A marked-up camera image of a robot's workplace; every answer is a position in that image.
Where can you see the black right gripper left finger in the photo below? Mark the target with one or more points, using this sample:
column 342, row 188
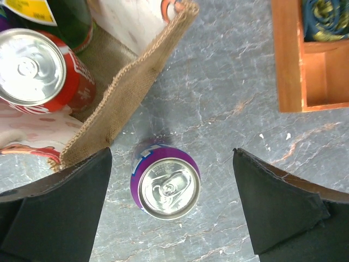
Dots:
column 56, row 218

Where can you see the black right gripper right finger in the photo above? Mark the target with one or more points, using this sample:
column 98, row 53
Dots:
column 289, row 218

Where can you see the purple Fanta can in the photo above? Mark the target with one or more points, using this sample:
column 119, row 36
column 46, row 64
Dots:
column 165, row 181

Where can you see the red Coke can front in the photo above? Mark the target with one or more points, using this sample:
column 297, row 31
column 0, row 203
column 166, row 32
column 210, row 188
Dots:
column 41, row 74

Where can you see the burlap canvas tote bag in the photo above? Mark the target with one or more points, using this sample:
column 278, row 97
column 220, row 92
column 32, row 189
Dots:
column 131, row 43

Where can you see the orange wooden divided tray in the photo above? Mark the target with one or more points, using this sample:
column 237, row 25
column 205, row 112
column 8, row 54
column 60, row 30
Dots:
column 310, row 76

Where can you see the green glass Perrier bottle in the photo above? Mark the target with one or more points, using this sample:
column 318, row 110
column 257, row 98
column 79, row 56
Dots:
column 69, row 20

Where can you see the blue yellow rolled tie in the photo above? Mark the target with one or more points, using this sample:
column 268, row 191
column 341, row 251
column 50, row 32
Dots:
column 325, row 20

